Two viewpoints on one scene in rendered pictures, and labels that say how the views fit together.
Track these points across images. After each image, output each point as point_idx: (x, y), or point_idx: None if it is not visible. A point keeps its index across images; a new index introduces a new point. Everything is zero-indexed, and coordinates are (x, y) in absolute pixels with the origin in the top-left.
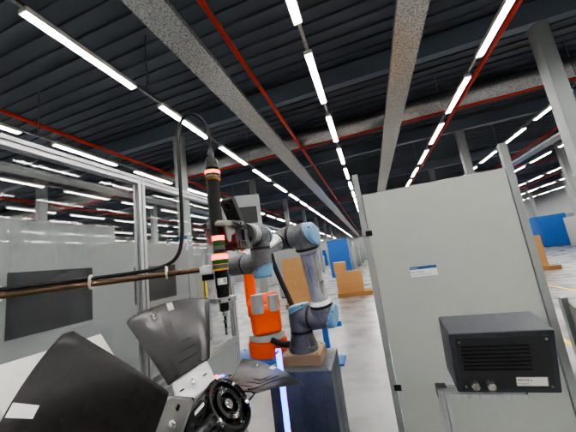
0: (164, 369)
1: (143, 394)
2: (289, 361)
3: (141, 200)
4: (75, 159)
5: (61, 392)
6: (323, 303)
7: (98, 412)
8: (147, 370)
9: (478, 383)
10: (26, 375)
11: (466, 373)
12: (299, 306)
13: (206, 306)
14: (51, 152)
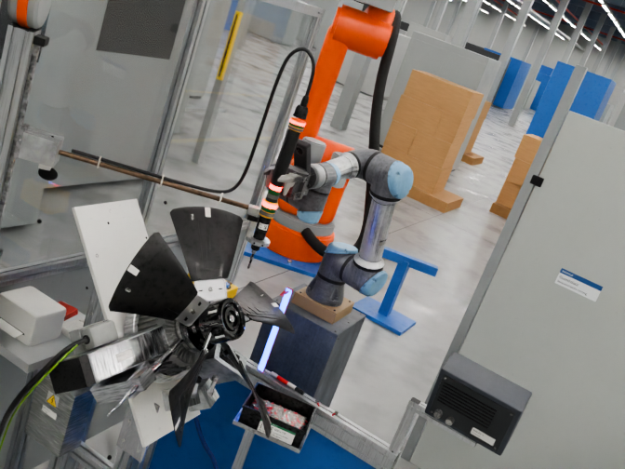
0: (191, 268)
1: (184, 288)
2: (299, 300)
3: (202, 11)
4: None
5: (149, 267)
6: (369, 265)
7: (161, 287)
8: None
9: (442, 415)
10: (94, 220)
11: (437, 403)
12: (342, 250)
13: (238, 226)
14: None
